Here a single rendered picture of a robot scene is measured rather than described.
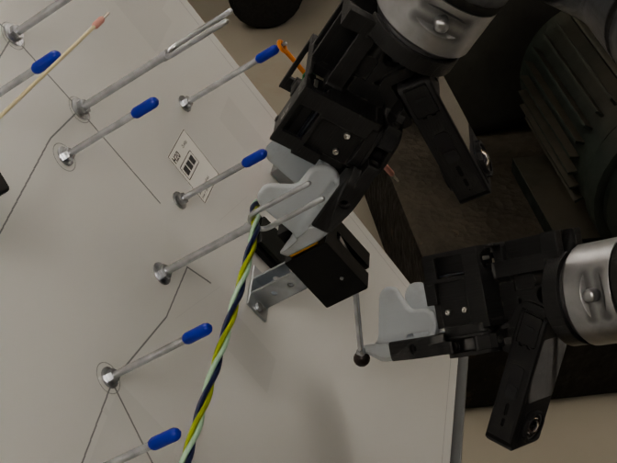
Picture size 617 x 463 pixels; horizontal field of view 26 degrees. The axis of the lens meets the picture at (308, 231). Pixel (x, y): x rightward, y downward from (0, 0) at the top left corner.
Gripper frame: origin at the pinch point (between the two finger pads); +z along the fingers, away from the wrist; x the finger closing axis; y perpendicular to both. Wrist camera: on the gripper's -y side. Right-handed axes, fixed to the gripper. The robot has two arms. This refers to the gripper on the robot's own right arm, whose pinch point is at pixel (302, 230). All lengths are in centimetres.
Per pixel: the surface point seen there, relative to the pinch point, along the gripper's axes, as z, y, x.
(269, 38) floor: 137, -41, -257
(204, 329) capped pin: -4.9, 7.9, 20.0
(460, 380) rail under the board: 20.4, -28.2, -15.7
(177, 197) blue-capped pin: 3.2, 9.4, -1.1
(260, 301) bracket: 7.6, -0.4, 0.9
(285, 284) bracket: 4.9, -1.2, 1.0
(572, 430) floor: 88, -99, -96
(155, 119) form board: 1.8, 13.1, -7.0
